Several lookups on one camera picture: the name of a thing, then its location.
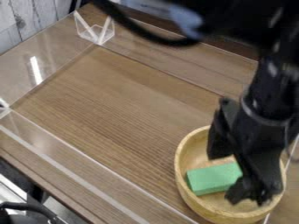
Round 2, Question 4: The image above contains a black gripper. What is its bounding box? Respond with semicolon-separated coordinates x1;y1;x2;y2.
207;97;299;207

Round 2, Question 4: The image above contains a green rectangular block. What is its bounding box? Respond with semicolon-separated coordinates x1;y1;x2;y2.
186;162;242;196

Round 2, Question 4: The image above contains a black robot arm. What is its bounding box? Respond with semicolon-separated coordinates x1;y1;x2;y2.
170;0;299;205

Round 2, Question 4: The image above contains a wooden bowl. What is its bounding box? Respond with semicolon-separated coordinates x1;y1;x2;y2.
174;126;285;224

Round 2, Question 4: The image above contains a black cable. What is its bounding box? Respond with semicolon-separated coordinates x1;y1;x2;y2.
91;0;203;47

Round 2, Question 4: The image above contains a clear acrylic corner bracket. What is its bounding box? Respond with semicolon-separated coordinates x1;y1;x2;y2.
74;11;115;46

